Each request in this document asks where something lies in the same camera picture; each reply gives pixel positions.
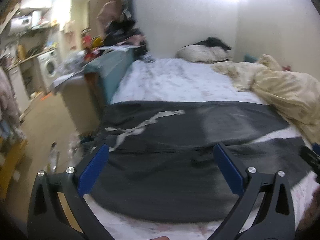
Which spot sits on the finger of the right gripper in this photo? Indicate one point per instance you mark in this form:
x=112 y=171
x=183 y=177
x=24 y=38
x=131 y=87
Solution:
x=311 y=157

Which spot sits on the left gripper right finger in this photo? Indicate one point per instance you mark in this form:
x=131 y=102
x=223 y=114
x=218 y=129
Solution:
x=275 y=218

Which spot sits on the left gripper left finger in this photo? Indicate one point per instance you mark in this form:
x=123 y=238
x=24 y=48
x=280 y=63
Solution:
x=46 y=217

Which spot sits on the dark grey sweatpants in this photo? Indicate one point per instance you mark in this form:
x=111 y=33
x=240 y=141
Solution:
x=161 y=167

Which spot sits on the plastic bottle on floor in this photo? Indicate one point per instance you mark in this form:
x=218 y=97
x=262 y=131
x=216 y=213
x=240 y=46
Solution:
x=53 y=160

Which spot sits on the cream crumpled duvet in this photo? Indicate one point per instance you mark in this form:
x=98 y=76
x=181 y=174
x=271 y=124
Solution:
x=294 y=95

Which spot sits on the wooden yellow shelf rack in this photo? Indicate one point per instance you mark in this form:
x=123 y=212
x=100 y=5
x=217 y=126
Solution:
x=8 y=165

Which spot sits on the pink hanging jacket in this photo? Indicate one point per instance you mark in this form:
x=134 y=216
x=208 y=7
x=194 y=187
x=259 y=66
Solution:
x=9 y=110

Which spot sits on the beige storage cabinet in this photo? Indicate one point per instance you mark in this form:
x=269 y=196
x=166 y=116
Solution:
x=81 y=103

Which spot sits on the white washing machine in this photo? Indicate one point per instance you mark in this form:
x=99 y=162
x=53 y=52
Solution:
x=48 y=65

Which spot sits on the white floral bed sheet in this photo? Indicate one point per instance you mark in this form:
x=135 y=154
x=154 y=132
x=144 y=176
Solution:
x=168 y=80

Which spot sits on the white fluffy pillow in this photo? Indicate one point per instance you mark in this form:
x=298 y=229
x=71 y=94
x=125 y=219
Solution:
x=204 y=54

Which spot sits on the white microwave oven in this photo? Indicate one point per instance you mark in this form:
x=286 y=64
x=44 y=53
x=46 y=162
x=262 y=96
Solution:
x=20 y=24

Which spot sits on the pile of dark clothes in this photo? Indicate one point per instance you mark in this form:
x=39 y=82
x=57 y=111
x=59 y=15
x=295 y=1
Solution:
x=124 y=33

